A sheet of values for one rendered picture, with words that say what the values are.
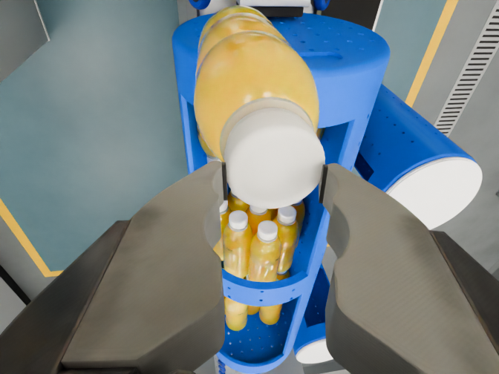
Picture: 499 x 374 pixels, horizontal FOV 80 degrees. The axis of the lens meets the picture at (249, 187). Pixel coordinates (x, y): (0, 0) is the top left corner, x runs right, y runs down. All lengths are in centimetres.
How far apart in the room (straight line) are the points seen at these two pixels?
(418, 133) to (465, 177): 16
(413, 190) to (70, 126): 161
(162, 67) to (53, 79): 51
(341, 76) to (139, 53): 134
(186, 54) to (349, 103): 19
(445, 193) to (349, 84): 62
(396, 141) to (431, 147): 8
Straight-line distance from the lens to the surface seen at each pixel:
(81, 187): 210
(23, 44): 146
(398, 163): 83
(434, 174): 84
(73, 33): 164
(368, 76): 37
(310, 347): 156
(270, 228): 60
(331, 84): 34
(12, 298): 292
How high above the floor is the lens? 152
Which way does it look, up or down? 48 degrees down
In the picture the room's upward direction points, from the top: 166 degrees clockwise
